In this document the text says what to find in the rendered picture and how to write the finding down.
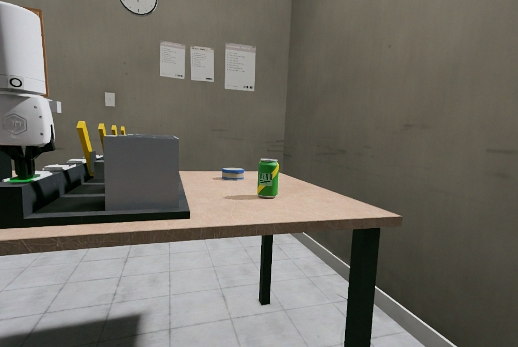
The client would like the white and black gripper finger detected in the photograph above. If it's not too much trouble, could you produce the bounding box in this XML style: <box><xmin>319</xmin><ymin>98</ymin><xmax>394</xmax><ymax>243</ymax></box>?
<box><xmin>0</xmin><ymin>145</ymin><xmax>24</xmax><ymax>179</ymax></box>
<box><xmin>21</xmin><ymin>137</ymin><xmax>55</xmax><ymax>179</ymax></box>

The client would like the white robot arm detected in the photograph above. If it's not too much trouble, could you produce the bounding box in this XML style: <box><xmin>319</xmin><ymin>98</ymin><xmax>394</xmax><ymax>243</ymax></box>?
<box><xmin>0</xmin><ymin>2</ymin><xmax>46</xmax><ymax>96</ymax></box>

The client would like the green drink can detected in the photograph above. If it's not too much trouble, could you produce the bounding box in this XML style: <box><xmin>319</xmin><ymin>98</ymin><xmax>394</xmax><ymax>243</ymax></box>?
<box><xmin>257</xmin><ymin>159</ymin><xmax>279</xmax><ymax>199</ymax></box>

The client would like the round tin with blue-rimmed lid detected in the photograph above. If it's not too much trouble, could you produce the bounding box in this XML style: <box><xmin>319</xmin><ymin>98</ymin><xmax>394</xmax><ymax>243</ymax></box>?
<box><xmin>222</xmin><ymin>168</ymin><xmax>244</xmax><ymax>181</ymax></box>

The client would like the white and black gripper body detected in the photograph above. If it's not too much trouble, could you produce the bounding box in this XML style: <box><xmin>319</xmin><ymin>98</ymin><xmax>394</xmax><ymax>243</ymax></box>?
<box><xmin>0</xmin><ymin>91</ymin><xmax>55</xmax><ymax>146</ymax></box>

